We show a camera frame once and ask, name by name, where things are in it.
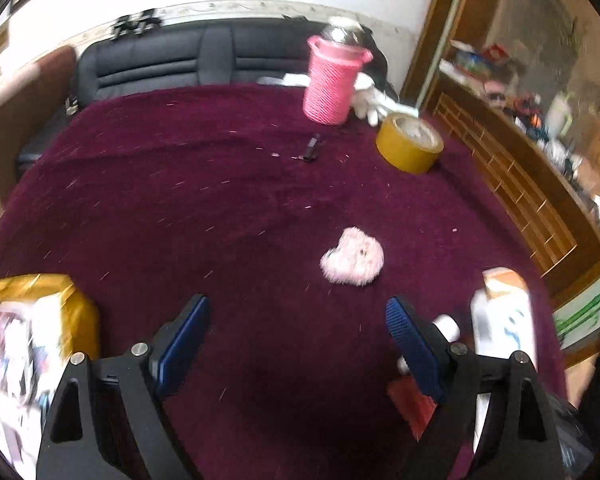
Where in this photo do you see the yellow cardboard box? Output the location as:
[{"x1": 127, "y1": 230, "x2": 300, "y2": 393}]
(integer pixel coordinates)
[{"x1": 0, "y1": 274, "x2": 102, "y2": 463}]

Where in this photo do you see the maroon table cloth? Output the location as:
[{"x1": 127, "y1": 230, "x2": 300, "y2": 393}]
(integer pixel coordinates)
[{"x1": 0, "y1": 82, "x2": 568, "y2": 480}]

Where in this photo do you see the pink fluffy ball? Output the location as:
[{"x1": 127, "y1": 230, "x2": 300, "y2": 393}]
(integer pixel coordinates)
[{"x1": 320, "y1": 226, "x2": 385, "y2": 288}]

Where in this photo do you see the yellow tape roll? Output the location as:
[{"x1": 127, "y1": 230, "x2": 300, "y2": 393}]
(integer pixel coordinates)
[{"x1": 376, "y1": 113, "x2": 444, "y2": 175}]

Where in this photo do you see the white green printed box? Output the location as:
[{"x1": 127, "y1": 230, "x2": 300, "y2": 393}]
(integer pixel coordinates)
[{"x1": 552, "y1": 270, "x2": 600, "y2": 352}]

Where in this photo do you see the white glove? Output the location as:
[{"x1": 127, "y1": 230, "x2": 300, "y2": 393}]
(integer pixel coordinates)
[{"x1": 350, "y1": 72, "x2": 422, "y2": 127}]

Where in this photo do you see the white tall medicine box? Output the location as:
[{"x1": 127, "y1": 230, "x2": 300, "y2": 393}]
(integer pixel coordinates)
[{"x1": 470, "y1": 267, "x2": 539, "y2": 456}]

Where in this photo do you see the black leather sofa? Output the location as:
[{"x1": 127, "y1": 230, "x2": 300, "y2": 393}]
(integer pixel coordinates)
[{"x1": 17, "y1": 19, "x2": 341, "y2": 161}]

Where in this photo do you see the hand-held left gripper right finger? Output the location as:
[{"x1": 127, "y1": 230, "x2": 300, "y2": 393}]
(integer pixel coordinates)
[{"x1": 386, "y1": 296, "x2": 567, "y2": 480}]

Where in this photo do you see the small white plastic bottle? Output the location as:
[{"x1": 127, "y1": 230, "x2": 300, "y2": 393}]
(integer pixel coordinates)
[{"x1": 397, "y1": 312, "x2": 462, "y2": 376}]

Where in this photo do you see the bottle in pink knit cover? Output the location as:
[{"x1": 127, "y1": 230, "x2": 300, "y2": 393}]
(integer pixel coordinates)
[{"x1": 302, "y1": 16, "x2": 373, "y2": 126}]

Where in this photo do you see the black bag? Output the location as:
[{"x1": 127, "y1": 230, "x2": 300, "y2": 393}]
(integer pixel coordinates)
[{"x1": 362, "y1": 35, "x2": 402, "y2": 103}]

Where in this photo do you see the red foil packet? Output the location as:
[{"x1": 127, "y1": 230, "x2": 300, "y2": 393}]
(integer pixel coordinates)
[{"x1": 386, "y1": 377, "x2": 438, "y2": 442}]

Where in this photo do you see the brown armchair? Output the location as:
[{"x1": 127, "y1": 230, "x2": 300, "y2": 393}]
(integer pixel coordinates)
[{"x1": 0, "y1": 45, "x2": 78, "y2": 206}]

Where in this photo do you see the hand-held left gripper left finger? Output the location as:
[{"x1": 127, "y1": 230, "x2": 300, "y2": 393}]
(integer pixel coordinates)
[{"x1": 36, "y1": 294, "x2": 212, "y2": 480}]

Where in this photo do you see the small black clip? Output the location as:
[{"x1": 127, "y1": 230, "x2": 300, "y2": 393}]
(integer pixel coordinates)
[{"x1": 302, "y1": 133, "x2": 327, "y2": 163}]

